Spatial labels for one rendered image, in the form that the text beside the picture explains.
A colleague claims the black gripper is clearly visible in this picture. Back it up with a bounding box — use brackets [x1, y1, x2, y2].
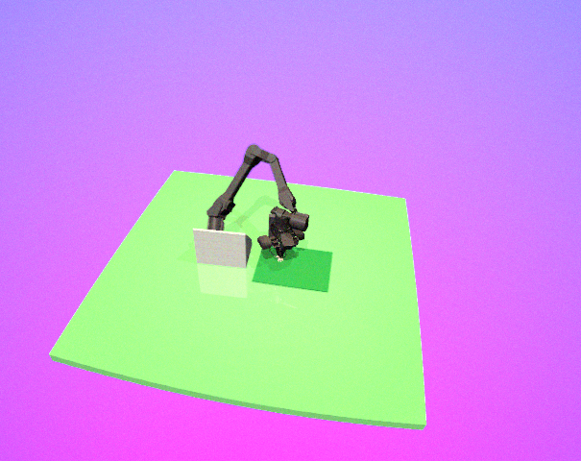
[257, 223, 305, 255]

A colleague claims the dark grey cooling fan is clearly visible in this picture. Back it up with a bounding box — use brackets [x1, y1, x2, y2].
[268, 213, 275, 238]

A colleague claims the green circuit board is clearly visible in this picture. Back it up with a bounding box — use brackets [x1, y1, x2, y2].
[252, 246, 333, 292]

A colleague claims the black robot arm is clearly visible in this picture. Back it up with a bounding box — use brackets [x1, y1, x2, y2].
[206, 144, 309, 250]

